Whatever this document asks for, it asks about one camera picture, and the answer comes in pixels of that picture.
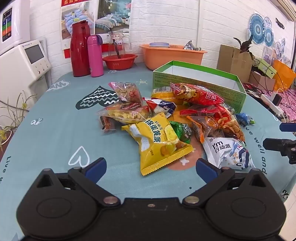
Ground small dark brown snack packet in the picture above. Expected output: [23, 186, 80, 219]
[100, 116, 118, 133]

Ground white power strip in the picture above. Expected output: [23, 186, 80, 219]
[260, 94, 285, 117]

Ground bedding wall poster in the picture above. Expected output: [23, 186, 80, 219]
[61, 0, 133, 50]

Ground small brown cardboard box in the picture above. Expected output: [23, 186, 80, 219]
[248, 71, 276, 91]

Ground dark stirring spoon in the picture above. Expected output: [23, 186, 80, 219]
[113, 38, 122, 59]

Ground red thermos jug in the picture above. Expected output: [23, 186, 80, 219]
[70, 20, 91, 77]

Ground white device with screen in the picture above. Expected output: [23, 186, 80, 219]
[0, 39, 52, 109]

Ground red peanut snack packet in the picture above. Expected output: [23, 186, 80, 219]
[180, 104, 245, 142]

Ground pink thermos bottle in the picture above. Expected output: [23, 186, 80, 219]
[87, 35, 104, 77]

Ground white wall water purifier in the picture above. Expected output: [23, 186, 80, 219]
[0, 0, 31, 55]

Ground teal printed tablecloth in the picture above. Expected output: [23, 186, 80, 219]
[0, 62, 296, 241]

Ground spindly potted plant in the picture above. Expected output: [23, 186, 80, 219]
[0, 91, 37, 152]

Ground orange plastic basin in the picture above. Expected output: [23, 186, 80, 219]
[139, 44, 208, 71]

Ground orange plastic bag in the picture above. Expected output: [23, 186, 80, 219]
[273, 60, 296, 91]

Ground large blue patterned wall plate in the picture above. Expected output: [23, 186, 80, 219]
[248, 13, 266, 45]

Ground white wall conduit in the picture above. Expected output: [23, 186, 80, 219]
[197, 0, 202, 45]

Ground dark purple plant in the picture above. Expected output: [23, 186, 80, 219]
[233, 34, 254, 59]

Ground small green snack packet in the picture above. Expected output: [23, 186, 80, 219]
[169, 121, 193, 143]

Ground large brown cardboard box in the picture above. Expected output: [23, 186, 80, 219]
[217, 44, 255, 84]

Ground large red snack packet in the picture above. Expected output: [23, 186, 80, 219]
[170, 82, 225, 106]

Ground glass pitcher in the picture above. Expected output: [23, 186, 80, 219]
[108, 30, 130, 57]

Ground red plastic basin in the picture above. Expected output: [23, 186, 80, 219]
[102, 54, 138, 71]

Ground white red blue snack packet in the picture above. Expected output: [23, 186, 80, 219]
[144, 97, 177, 117]

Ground red patterned cloth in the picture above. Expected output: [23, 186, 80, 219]
[242, 82, 296, 122]

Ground red gold wall hanging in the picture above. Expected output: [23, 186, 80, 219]
[61, 0, 91, 8]

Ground light green carton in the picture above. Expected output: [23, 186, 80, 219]
[254, 58, 277, 79]

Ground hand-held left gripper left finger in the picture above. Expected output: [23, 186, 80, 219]
[35, 158, 121, 207]

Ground orange clear snack packet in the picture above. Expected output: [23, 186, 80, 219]
[187, 115, 225, 143]

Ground steel bowl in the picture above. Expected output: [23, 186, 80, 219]
[184, 40, 202, 52]

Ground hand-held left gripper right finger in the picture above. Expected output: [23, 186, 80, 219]
[182, 159, 269, 207]

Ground small blue snack packet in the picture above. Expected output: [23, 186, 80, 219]
[235, 113, 255, 127]

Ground large yellow snack packet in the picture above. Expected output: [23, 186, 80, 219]
[122, 113, 194, 176]

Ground clear red yellow snack packet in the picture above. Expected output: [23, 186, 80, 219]
[97, 103, 151, 125]

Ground clear pink-topped nut packet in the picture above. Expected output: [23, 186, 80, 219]
[109, 82, 143, 104]

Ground green cardboard box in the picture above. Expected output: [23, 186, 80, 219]
[153, 61, 247, 114]

